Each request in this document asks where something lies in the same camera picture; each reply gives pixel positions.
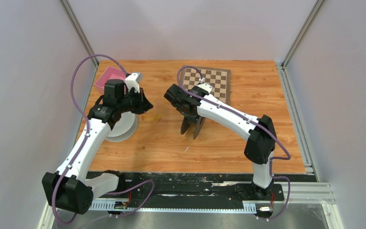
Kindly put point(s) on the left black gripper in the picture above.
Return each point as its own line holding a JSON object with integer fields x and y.
{"x": 144, "y": 104}

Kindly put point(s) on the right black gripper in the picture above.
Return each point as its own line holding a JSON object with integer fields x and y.
{"x": 193, "y": 116}

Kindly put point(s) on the black cable spool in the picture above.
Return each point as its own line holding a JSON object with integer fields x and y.
{"x": 196, "y": 121}

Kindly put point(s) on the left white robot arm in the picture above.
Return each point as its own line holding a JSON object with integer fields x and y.
{"x": 68, "y": 188}

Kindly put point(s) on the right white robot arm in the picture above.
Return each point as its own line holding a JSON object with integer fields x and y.
{"x": 257, "y": 132}

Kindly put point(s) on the wooden chessboard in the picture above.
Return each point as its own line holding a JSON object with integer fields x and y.
{"x": 218, "y": 79}

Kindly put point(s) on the pink plastic box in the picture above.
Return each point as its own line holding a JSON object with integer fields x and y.
{"x": 109, "y": 74}

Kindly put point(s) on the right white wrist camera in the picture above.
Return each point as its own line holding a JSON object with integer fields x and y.
{"x": 204, "y": 85}

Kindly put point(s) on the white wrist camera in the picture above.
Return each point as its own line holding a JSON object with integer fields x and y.
{"x": 204, "y": 85}
{"x": 132, "y": 82}

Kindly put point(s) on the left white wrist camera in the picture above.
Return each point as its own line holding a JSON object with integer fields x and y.
{"x": 132, "y": 82}

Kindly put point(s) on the white cable spool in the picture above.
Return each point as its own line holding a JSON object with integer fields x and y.
{"x": 124, "y": 128}

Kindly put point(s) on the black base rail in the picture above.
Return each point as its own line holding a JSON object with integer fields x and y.
{"x": 197, "y": 190}

